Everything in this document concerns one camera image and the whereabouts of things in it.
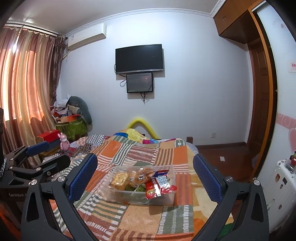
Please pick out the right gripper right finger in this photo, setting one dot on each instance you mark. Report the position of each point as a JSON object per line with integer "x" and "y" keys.
{"x": 241, "y": 211}

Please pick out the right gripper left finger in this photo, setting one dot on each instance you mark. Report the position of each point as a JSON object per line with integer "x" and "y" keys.
{"x": 39, "y": 222}

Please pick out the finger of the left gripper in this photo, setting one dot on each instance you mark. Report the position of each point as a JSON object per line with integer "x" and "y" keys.
{"x": 24, "y": 152}
{"x": 17, "y": 174}

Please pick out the yellow puffed snack bag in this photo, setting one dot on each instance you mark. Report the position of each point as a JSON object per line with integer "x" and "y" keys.
{"x": 120, "y": 181}

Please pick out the clear orange snack bag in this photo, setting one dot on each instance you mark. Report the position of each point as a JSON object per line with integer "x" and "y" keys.
{"x": 143, "y": 175}

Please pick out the red snack packet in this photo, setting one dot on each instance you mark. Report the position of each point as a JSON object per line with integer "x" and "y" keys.
{"x": 159, "y": 185}

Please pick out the green pea snack bag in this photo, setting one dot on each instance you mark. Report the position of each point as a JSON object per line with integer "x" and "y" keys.
{"x": 139, "y": 188}

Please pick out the pink plush toy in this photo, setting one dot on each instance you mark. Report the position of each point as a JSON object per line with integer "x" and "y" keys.
{"x": 64, "y": 143}

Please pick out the red gift box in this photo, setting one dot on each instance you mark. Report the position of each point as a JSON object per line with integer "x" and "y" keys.
{"x": 52, "y": 137}

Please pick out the white sticker suitcase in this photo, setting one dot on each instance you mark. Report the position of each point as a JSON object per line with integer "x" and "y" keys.
{"x": 280, "y": 194}

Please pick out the green storage bag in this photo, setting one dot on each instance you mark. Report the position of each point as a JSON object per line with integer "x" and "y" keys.
{"x": 73, "y": 130}

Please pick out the orange window curtain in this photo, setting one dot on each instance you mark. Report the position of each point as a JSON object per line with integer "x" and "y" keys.
{"x": 30, "y": 67}

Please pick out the clear plastic storage box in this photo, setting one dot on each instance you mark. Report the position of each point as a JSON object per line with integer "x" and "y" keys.
{"x": 137, "y": 197}

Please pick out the patchwork bed quilt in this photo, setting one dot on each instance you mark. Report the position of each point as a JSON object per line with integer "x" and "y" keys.
{"x": 122, "y": 221}

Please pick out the yellow foam tube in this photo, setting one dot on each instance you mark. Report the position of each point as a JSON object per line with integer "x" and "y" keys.
{"x": 145, "y": 125}

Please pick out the white air conditioner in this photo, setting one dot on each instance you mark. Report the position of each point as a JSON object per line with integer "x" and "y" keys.
{"x": 87, "y": 36}

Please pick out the white sliding door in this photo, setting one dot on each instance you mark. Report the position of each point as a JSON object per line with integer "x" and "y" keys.
{"x": 283, "y": 49}

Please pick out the small wall monitor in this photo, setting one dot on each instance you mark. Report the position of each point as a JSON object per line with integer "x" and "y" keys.
{"x": 140, "y": 83}

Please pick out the black wall television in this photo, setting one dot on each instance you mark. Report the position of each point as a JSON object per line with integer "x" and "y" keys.
{"x": 142, "y": 58}

